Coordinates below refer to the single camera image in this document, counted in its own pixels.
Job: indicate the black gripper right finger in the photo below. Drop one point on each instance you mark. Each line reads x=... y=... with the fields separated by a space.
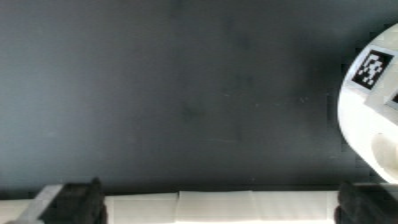
x=366 y=203

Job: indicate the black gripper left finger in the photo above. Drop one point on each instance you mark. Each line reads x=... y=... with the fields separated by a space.
x=68 y=204

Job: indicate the white U-shaped fence frame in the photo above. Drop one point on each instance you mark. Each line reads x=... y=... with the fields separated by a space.
x=237 y=207

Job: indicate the white round stool seat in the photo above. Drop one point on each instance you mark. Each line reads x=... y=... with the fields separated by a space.
x=368 y=128

